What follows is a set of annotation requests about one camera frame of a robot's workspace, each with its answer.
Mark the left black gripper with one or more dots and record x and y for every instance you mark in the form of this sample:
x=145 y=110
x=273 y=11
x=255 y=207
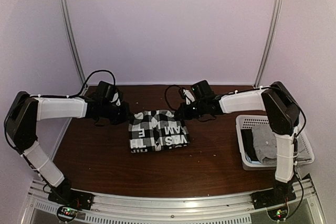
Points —
x=125 y=114

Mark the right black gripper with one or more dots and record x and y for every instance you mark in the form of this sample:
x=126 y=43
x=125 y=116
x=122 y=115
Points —
x=185 y=115

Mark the black white plaid shirt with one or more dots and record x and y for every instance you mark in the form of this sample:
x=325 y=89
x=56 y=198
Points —
x=155 y=131

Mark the white plastic laundry basket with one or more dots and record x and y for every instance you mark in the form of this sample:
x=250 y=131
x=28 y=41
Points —
x=244 y=123

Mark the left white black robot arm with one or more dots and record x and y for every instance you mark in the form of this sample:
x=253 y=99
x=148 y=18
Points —
x=26 y=110

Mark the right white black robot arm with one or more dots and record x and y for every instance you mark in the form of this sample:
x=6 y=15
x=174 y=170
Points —
x=281 y=109

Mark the black folded shirt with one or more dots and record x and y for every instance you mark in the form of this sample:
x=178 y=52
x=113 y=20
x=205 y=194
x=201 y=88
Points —
x=248 y=148

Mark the grey button shirt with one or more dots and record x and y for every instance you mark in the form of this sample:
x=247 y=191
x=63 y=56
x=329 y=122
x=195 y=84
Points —
x=265 y=147

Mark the left circuit board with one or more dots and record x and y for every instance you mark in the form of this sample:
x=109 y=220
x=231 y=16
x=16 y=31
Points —
x=66 y=214

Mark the circuit board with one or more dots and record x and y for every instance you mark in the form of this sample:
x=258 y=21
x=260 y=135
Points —
x=278 y=214
x=66 y=214

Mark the right circuit board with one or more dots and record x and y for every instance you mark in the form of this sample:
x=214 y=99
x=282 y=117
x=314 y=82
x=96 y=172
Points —
x=278 y=214

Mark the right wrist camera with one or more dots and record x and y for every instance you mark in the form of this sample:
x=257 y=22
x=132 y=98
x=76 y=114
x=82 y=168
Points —
x=189 y=98

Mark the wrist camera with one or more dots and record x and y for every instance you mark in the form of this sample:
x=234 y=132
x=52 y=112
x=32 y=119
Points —
x=189 y=98
x=117 y=98

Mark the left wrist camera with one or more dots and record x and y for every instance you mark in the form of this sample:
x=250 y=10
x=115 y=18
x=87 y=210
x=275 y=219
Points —
x=117 y=98

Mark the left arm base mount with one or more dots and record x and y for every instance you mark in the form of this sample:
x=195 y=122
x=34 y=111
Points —
x=73 y=198

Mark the front aluminium rail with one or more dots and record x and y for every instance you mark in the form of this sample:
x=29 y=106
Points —
x=233 y=208

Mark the right aluminium frame post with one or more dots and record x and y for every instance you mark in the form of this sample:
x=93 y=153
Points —
x=276 y=10

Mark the aluminium frame post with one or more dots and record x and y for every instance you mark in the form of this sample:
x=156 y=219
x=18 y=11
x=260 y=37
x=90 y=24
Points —
x=276 y=10
x=71 y=40

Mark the left aluminium frame post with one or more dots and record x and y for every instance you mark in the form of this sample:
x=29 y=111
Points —
x=71 y=40

